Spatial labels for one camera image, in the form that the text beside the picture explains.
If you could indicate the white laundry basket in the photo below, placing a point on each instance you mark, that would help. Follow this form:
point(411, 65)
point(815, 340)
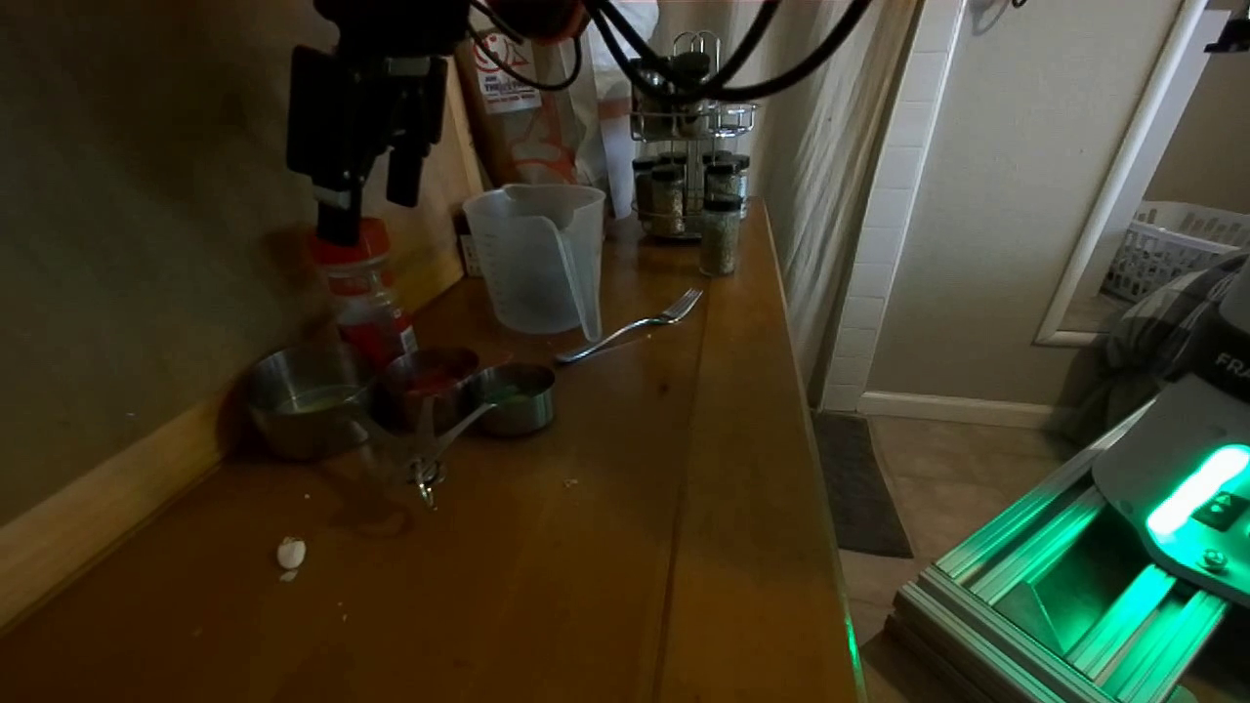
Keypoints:
point(1168, 238)

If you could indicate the large metal measuring cup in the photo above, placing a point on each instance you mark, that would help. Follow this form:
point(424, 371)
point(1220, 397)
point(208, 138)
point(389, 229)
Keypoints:
point(304, 402)

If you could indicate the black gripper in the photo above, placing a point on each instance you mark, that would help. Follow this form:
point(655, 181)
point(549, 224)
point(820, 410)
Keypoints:
point(381, 88)

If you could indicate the small spice jar on table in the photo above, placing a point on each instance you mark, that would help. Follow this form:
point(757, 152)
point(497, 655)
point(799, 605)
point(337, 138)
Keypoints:
point(721, 245)

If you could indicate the medium metal measuring cup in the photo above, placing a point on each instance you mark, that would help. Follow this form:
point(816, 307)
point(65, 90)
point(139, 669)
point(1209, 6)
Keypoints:
point(433, 393)

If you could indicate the clear plastic measuring jug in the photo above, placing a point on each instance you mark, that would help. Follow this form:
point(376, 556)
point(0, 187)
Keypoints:
point(540, 254)

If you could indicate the white crumpled scrap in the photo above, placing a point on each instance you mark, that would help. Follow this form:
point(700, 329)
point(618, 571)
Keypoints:
point(289, 556)

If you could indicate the small metal measuring cup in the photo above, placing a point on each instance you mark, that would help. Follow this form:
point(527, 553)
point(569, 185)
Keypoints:
point(515, 401)

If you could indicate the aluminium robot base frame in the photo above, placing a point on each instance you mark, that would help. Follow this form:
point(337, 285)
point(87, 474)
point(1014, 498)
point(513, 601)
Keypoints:
point(1117, 578)

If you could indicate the red-capped spice bottle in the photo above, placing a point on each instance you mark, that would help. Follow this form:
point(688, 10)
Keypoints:
point(366, 295)

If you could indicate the wooden dresser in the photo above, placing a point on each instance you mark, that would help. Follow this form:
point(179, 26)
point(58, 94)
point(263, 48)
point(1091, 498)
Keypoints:
point(664, 540)

